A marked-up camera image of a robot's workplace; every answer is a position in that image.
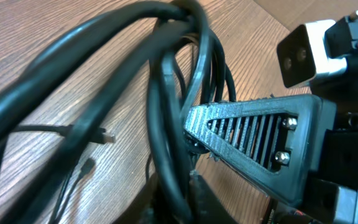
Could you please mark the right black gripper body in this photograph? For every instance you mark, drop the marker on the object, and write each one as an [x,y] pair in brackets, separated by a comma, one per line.
[331,194]

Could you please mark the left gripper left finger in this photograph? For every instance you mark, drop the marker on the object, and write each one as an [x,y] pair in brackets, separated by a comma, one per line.
[148,206]

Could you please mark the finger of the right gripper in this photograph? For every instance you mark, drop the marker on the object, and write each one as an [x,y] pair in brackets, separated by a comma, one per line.
[273,142]

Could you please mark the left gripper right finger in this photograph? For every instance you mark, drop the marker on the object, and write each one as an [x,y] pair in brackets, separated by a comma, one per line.
[206,207]

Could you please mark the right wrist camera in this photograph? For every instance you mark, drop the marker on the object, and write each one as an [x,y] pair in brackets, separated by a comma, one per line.
[304,58]

